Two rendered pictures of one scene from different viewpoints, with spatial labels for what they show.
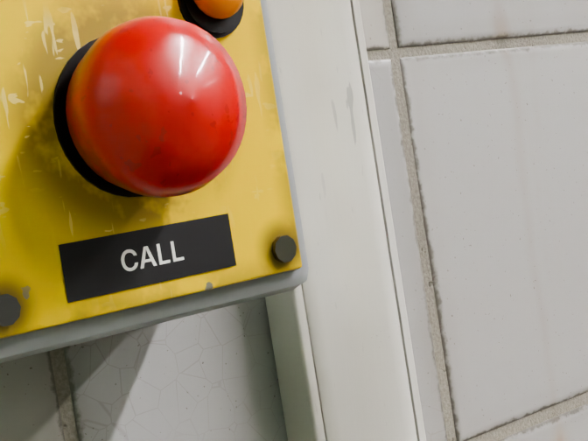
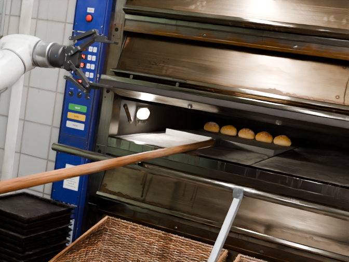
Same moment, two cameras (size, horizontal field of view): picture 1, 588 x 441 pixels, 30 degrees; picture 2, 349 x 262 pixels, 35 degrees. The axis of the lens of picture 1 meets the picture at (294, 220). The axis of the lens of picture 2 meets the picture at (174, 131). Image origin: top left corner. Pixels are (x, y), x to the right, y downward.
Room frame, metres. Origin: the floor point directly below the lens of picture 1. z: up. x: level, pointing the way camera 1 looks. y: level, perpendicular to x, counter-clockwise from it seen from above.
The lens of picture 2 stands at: (-0.25, -2.57, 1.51)
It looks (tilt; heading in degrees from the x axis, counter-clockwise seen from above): 6 degrees down; 60
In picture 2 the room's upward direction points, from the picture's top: 9 degrees clockwise
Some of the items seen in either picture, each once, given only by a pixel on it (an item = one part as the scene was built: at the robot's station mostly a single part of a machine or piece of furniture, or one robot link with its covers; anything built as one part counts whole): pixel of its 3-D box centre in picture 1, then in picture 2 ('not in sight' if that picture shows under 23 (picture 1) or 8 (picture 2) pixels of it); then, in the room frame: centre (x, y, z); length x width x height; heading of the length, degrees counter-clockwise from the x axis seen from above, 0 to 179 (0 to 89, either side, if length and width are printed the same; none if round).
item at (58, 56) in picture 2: not in sight; (67, 57); (0.32, -0.83, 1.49); 0.09 x 0.07 x 0.08; 128
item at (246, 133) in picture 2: not in sight; (246, 133); (1.68, -0.03, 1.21); 0.10 x 0.07 x 0.05; 128
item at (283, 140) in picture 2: not in sight; (282, 140); (1.80, -0.19, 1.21); 0.10 x 0.07 x 0.05; 130
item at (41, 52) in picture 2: not in sight; (48, 54); (0.27, -0.77, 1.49); 0.09 x 0.06 x 0.09; 38
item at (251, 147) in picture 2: not in sight; (228, 139); (1.40, -0.26, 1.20); 0.55 x 0.36 x 0.03; 128
